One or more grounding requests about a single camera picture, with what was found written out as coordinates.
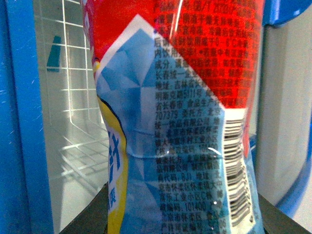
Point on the white chest freezer blue trim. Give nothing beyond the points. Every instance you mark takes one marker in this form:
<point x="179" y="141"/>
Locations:
<point x="29" y="202"/>

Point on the white wire freezer basket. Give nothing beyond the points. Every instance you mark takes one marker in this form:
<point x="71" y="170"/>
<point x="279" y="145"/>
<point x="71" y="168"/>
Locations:
<point x="75" y="135"/>

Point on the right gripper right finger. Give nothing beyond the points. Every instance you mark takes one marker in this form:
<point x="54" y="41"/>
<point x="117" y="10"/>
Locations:
<point x="276" y="222"/>

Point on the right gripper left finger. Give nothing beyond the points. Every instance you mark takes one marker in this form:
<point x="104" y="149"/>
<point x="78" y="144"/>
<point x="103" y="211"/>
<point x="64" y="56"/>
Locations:
<point x="93" y="219"/>

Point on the red drink bottle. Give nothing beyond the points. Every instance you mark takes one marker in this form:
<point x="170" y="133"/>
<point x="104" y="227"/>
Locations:
<point x="174" y="82"/>

